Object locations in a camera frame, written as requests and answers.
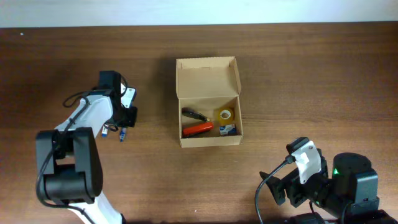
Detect blue ballpoint pen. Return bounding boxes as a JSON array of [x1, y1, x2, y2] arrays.
[[119, 127, 127, 142]]

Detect blue white marker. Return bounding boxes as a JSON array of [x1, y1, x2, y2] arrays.
[[101, 125, 109, 137]]

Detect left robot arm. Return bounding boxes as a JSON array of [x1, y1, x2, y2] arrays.
[[35, 70, 137, 223]]

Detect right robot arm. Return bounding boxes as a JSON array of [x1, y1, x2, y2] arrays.
[[260, 152, 379, 223]]

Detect white blue staples box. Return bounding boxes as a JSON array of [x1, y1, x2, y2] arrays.
[[219, 124, 237, 136]]

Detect black yellow correction tape dispenser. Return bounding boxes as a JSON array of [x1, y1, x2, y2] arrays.
[[182, 107, 210, 122]]

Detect brown cardboard box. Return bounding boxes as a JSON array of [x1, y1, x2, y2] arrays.
[[175, 56, 243, 148]]

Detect yellow adhesive tape roll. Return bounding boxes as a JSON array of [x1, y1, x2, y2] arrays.
[[218, 108, 234, 126]]

